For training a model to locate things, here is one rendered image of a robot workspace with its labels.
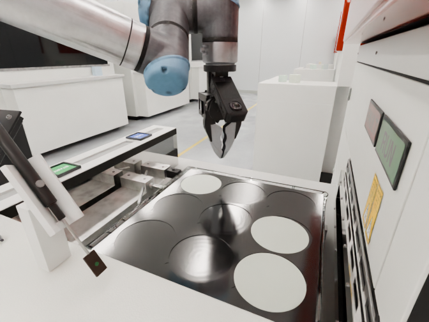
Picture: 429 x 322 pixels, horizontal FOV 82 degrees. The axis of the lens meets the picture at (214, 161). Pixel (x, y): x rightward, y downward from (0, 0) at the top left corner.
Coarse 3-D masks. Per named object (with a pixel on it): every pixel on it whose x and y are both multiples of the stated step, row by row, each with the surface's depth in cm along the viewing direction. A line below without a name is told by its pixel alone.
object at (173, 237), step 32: (224, 192) 58; (256, 192) 58; (288, 192) 58; (128, 224) 47; (160, 224) 47; (192, 224) 47; (224, 224) 47; (320, 224) 47; (128, 256) 39; (160, 256) 39; (192, 256) 39; (224, 256) 39; (288, 256) 39; (192, 288) 34; (224, 288) 34; (288, 320) 30
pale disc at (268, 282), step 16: (256, 256) 39; (272, 256) 39; (240, 272) 36; (256, 272) 36; (272, 272) 36; (288, 272) 36; (240, 288) 34; (256, 288) 34; (272, 288) 34; (288, 288) 34; (304, 288) 34; (256, 304) 32; (272, 304) 32; (288, 304) 32
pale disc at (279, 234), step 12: (252, 228) 46; (264, 228) 46; (276, 228) 46; (288, 228) 46; (300, 228) 46; (264, 240) 43; (276, 240) 43; (288, 240) 43; (300, 240) 43; (288, 252) 40
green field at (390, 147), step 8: (384, 120) 31; (384, 128) 30; (392, 128) 27; (384, 136) 29; (392, 136) 26; (384, 144) 29; (392, 144) 26; (400, 144) 23; (384, 152) 28; (392, 152) 25; (400, 152) 23; (384, 160) 28; (392, 160) 25; (392, 168) 24; (392, 176) 24
